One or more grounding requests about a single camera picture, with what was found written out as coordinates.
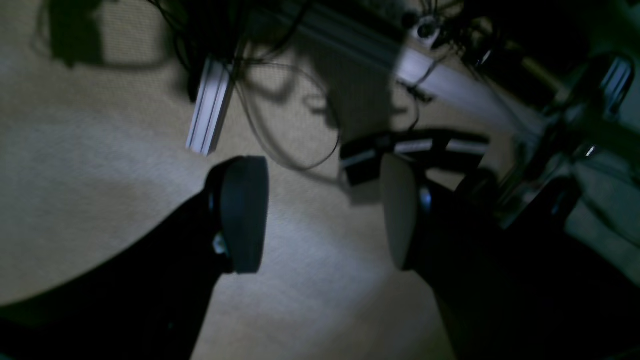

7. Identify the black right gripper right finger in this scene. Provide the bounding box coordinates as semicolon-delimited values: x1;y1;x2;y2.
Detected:
381;154;640;360

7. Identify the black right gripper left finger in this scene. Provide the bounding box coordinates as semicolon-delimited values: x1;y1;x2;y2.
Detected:
1;156;269;360

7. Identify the aluminium frame leg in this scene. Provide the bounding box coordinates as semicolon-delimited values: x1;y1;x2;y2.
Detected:
185;57;234;157

